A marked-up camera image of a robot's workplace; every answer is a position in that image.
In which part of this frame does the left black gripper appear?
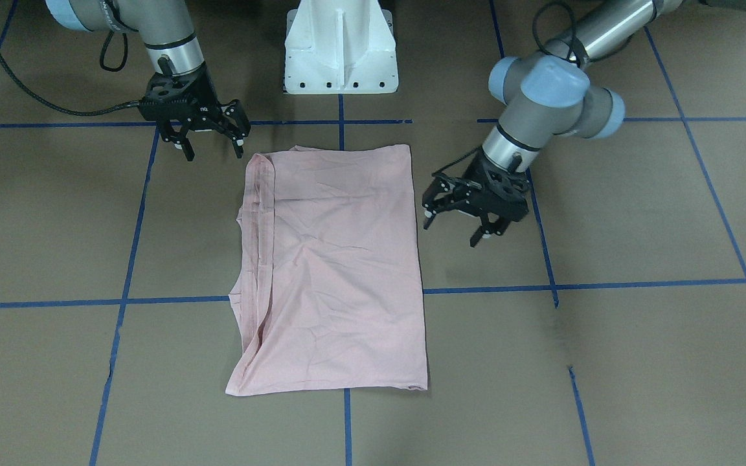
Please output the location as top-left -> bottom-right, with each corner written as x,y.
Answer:
422,151 -> 530,248

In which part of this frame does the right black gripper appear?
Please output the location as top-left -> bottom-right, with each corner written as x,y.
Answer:
137,65 -> 251,162

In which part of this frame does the pink Snoopy t-shirt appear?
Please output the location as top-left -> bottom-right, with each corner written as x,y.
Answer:
225,144 -> 429,396

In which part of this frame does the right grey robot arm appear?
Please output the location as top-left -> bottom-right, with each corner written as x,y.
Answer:
45,1 -> 251,161

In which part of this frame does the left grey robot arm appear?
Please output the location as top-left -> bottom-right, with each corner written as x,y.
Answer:
421,1 -> 681,247

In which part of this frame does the brown paper table cover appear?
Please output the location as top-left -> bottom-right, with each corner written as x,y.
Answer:
0,2 -> 746,465

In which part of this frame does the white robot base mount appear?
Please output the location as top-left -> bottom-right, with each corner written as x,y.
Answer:
282,1 -> 400,95

